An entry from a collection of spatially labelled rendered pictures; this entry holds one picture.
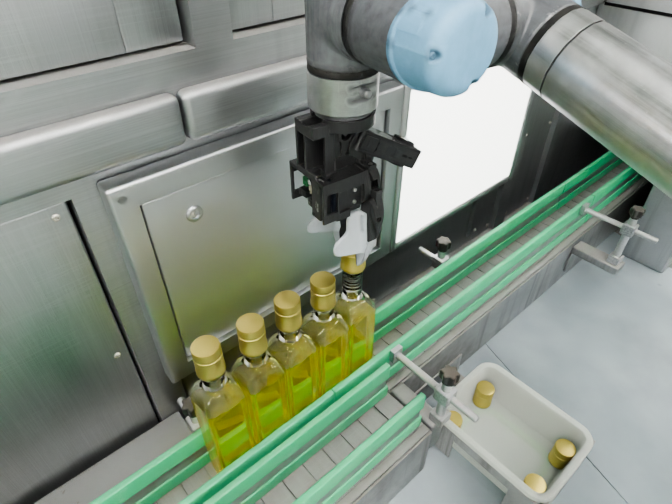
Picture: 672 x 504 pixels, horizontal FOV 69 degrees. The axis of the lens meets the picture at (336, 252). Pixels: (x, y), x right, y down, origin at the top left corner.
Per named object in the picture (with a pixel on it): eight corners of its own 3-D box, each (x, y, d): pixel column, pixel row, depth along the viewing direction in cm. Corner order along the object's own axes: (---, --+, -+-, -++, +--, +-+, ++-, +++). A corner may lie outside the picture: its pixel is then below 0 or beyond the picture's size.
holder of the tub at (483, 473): (457, 369, 103) (463, 345, 98) (581, 463, 87) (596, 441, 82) (402, 417, 94) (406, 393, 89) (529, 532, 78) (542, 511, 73)
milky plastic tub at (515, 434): (479, 383, 100) (487, 356, 94) (583, 462, 87) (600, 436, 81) (423, 435, 91) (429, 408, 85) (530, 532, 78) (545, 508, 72)
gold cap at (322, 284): (324, 289, 69) (324, 266, 66) (341, 303, 67) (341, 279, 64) (305, 301, 67) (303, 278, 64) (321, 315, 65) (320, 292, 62)
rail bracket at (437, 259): (421, 272, 108) (429, 223, 99) (446, 288, 104) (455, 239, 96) (409, 280, 106) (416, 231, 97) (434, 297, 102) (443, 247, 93)
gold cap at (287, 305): (291, 308, 66) (289, 285, 63) (307, 323, 64) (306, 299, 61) (270, 321, 64) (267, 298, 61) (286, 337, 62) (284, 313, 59)
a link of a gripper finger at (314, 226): (300, 247, 67) (303, 196, 60) (335, 232, 70) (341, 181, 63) (312, 262, 66) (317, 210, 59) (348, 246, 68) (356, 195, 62)
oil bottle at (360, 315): (350, 363, 88) (353, 275, 75) (372, 382, 85) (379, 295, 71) (326, 380, 85) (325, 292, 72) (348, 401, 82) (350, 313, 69)
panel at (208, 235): (501, 174, 121) (538, 28, 99) (512, 179, 119) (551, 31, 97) (164, 373, 75) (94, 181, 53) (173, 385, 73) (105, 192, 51)
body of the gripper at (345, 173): (290, 201, 60) (284, 108, 52) (346, 181, 64) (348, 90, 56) (325, 232, 55) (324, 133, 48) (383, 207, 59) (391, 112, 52)
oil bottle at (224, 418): (242, 442, 76) (222, 355, 63) (263, 468, 73) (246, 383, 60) (211, 465, 74) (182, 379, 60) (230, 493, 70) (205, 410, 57)
